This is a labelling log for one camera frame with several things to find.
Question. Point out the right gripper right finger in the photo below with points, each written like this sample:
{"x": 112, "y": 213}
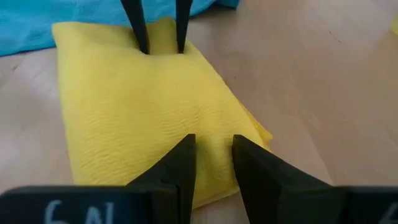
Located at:
{"x": 273, "y": 193}

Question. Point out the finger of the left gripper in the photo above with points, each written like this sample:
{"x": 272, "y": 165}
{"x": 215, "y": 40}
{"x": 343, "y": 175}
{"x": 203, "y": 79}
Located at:
{"x": 136, "y": 25}
{"x": 183, "y": 25}

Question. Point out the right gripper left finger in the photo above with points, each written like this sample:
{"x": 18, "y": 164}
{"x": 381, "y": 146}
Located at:
{"x": 174, "y": 186}

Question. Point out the blue microfiber towel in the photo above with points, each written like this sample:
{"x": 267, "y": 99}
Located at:
{"x": 62, "y": 18}

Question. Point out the yellow microfiber towel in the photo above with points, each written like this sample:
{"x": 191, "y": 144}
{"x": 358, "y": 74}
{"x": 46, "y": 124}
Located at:
{"x": 140, "y": 109}

